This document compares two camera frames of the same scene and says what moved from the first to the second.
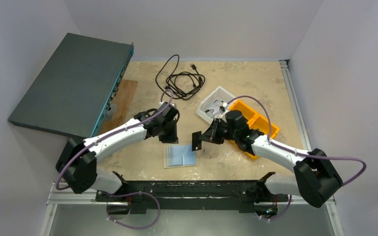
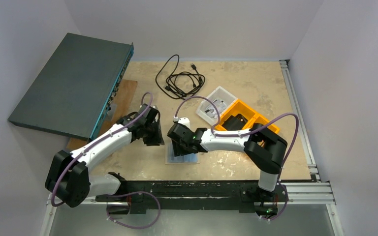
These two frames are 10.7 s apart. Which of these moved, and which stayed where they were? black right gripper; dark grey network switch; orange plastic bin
Moved: black right gripper
Stayed: dark grey network switch; orange plastic bin
